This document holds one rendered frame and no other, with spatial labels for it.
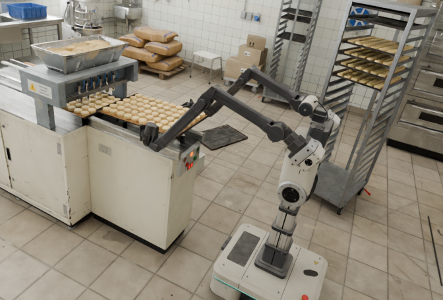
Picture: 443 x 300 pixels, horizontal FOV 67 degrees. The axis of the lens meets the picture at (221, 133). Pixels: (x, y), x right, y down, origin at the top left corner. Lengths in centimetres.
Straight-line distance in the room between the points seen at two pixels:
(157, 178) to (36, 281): 100
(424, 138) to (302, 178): 340
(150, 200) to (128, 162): 29
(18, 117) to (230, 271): 171
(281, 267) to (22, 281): 162
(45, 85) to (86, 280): 125
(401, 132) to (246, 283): 339
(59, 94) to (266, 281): 166
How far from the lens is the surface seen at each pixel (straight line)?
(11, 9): 549
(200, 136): 223
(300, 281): 231
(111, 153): 235
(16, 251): 279
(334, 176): 362
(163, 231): 241
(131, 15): 683
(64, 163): 242
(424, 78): 478
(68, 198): 258
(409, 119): 491
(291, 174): 181
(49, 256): 270
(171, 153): 203
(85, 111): 241
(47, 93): 226
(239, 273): 222
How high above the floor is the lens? 194
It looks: 27 degrees down
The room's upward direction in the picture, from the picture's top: 9 degrees clockwise
